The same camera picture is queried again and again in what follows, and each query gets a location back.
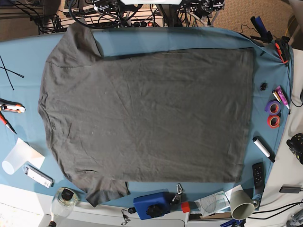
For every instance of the black remote control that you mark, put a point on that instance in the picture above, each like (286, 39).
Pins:
(258, 176)

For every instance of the red handled tool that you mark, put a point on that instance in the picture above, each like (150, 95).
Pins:
(6, 123)

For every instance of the red cube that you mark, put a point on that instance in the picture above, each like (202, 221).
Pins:
(185, 207)

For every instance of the white rectangular device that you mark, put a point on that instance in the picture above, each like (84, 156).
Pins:
(38, 176)

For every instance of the blue box with black knob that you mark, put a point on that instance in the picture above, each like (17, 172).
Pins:
(152, 205)

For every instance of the blue table cloth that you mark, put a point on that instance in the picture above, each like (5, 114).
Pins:
(27, 56)

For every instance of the glass bottle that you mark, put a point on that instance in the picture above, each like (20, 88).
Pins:
(63, 203)

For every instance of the power strip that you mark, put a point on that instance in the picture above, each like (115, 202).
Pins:
(145, 24)

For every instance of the small battery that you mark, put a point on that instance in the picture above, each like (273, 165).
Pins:
(276, 95)

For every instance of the orange black clamp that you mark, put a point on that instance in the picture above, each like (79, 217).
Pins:
(282, 49)

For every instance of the white paper sheet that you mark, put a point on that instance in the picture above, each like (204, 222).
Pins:
(35, 156)

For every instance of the silver carabiner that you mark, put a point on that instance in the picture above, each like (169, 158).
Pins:
(179, 189)

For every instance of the blue black clamp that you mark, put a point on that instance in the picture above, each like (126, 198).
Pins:
(265, 36)

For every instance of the dark grey T-shirt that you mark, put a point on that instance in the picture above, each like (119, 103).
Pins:
(178, 116)

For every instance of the purple glue tube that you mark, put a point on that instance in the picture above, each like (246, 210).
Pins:
(282, 96)

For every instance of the translucent plastic cup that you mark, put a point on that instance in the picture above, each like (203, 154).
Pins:
(17, 157)

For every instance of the black dotted object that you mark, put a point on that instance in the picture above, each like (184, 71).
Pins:
(295, 145)

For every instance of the small black clip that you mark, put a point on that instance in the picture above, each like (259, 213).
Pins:
(263, 86)

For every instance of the paper sheets with drawing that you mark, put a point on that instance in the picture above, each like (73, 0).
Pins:
(215, 203)

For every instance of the grey-green mug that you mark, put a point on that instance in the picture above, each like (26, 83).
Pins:
(242, 206)

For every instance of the black zip tie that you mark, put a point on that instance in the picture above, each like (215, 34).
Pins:
(7, 71)

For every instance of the purple tape roll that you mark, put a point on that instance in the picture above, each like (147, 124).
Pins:
(273, 107)

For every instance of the red tape roll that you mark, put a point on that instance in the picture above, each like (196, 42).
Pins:
(273, 121)

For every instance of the orange white utility knife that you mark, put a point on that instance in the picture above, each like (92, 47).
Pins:
(8, 106)

